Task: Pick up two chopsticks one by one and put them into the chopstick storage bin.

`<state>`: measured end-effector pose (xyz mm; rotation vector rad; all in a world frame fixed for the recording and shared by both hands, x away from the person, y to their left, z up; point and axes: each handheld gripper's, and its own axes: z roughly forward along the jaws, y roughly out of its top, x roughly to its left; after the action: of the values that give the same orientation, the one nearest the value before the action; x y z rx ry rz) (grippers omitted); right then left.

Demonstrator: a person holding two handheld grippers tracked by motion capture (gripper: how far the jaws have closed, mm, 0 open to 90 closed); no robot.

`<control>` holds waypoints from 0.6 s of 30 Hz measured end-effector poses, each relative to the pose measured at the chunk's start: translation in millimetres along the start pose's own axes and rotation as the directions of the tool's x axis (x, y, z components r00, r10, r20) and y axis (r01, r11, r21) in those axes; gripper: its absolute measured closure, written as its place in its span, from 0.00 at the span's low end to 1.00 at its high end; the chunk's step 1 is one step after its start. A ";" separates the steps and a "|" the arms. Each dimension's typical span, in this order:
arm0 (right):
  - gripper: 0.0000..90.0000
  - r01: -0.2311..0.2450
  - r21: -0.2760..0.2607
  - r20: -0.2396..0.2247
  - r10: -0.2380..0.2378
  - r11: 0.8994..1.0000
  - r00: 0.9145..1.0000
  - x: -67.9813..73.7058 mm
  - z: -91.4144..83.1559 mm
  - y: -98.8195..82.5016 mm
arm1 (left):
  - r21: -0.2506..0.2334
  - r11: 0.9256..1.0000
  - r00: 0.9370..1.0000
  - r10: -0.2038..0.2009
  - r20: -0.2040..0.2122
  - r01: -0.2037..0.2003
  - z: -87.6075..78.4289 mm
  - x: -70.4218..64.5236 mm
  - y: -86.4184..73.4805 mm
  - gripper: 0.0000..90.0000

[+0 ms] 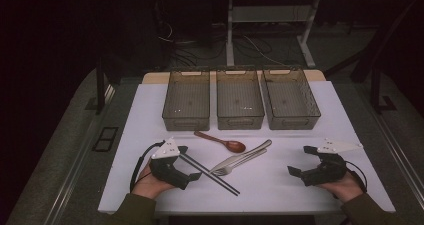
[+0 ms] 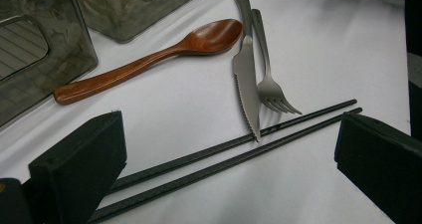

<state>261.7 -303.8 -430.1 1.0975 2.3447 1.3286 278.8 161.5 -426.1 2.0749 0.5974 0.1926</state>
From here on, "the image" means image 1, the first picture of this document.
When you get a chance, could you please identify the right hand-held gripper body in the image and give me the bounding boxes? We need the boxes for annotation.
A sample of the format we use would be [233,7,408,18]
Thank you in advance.
[300,137,364,187]

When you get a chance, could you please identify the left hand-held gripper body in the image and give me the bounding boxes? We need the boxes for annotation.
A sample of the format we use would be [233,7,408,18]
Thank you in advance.
[148,137,191,190]

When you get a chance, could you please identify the black chopstick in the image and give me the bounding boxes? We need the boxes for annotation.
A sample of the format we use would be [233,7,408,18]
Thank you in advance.
[179,155,239,197]
[180,152,241,195]

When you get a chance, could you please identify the silver fork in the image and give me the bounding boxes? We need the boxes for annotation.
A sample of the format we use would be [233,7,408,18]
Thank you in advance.
[212,148,268,177]

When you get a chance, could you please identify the silver table knife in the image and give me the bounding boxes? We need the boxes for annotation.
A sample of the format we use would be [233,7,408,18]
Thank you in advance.
[209,139,273,173]

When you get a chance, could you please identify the smoky clear plastic bin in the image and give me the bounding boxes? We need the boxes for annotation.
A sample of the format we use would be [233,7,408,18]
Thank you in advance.
[262,66,322,131]
[215,67,266,131]
[162,68,211,132]

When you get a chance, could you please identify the brown wooden spoon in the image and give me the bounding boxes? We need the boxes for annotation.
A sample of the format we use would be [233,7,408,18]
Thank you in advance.
[193,130,247,154]

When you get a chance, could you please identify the person's right hand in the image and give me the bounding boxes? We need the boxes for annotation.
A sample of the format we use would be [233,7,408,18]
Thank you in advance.
[317,171,365,203]

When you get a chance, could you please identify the person's left hand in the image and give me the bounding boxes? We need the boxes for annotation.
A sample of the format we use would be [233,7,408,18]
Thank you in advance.
[131,164,176,200]

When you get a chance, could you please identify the dark metal stand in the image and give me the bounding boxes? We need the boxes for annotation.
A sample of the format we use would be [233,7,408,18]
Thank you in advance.
[94,56,116,116]
[369,66,398,115]

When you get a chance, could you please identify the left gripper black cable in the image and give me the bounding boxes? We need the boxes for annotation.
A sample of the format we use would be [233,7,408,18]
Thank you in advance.
[129,140,167,193]

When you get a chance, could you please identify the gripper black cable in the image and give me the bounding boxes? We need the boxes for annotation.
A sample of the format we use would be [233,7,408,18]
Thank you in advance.
[129,140,167,193]
[344,160,369,195]

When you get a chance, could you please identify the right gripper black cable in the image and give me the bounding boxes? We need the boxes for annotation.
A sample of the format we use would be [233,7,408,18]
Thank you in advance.
[344,160,369,195]

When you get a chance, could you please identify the tangle of floor cables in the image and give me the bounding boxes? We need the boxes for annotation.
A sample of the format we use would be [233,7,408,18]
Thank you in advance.
[155,20,284,68]

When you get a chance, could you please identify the white metal stand frame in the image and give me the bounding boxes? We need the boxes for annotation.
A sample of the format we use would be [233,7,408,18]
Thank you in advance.
[225,0,323,69]

